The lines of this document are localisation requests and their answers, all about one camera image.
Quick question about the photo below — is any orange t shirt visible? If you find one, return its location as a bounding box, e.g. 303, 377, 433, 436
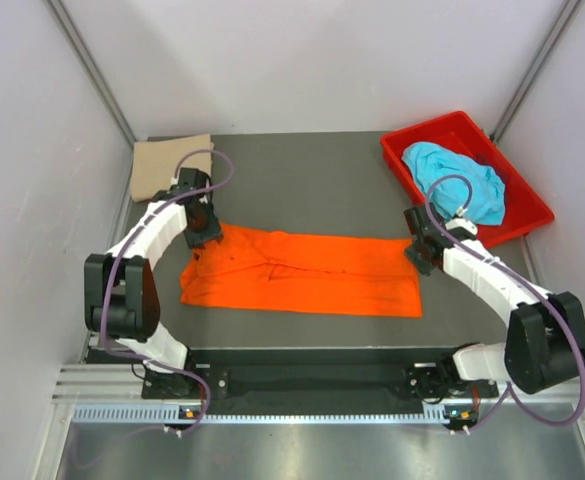
180, 224, 422, 318

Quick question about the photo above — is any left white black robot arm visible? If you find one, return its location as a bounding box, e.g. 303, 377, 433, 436
83, 186, 221, 397

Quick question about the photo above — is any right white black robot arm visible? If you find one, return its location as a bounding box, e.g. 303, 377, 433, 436
404, 205, 585, 396

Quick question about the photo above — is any folded beige t shirt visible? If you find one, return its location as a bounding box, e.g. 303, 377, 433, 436
129, 134, 214, 202

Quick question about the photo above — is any blue t shirt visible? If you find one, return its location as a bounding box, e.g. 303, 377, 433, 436
402, 142, 506, 226

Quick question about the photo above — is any red plastic bin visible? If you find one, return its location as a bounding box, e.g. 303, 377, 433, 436
380, 111, 554, 248

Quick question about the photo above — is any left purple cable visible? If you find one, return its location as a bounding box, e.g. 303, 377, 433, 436
99, 148, 236, 439

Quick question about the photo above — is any purple cable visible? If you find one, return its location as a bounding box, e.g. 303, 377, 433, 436
99, 148, 236, 439
424, 173, 585, 434

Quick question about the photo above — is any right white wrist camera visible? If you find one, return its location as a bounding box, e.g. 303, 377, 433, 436
445, 214, 478, 240

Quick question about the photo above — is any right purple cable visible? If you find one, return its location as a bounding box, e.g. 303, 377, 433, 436
424, 173, 585, 434

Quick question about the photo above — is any grey slotted cable duct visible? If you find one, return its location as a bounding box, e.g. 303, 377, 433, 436
72, 404, 450, 425

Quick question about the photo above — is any aluminium frame rail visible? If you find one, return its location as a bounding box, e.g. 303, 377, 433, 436
52, 364, 580, 404

